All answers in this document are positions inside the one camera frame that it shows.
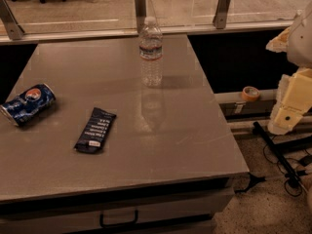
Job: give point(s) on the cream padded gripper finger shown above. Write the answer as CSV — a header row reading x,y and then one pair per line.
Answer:
x,y
293,100
279,43

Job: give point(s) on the clear plastic water bottle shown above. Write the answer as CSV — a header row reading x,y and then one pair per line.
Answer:
x,y
151,53

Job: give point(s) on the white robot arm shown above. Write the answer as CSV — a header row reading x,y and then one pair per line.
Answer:
x,y
299,50

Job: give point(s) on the orange masking tape roll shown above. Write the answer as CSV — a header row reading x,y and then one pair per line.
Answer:
x,y
250,93

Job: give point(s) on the black metal stand leg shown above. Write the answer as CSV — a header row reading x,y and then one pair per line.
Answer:
x,y
279,149

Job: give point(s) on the grey table drawer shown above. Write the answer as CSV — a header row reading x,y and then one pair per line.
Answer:
x,y
182,213

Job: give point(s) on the dark blue snack bar wrapper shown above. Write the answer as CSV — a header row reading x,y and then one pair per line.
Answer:
x,y
94,135

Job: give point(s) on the blue pepsi soda can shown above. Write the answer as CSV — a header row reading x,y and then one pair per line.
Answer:
x,y
28,104

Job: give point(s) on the right metal glass bracket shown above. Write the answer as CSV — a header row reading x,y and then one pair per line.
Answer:
x,y
220,17

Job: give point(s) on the metal glass bracket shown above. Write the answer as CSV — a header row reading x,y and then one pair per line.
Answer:
x,y
220,17
140,8
13,29

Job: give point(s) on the grey metal rail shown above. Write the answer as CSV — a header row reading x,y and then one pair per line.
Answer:
x,y
234,107

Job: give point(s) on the middle metal glass bracket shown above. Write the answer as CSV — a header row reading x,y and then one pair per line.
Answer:
x,y
140,8

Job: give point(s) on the black drawer handle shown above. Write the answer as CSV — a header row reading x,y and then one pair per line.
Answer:
x,y
117,218

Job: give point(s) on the left metal glass bracket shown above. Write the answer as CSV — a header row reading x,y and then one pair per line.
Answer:
x,y
13,29

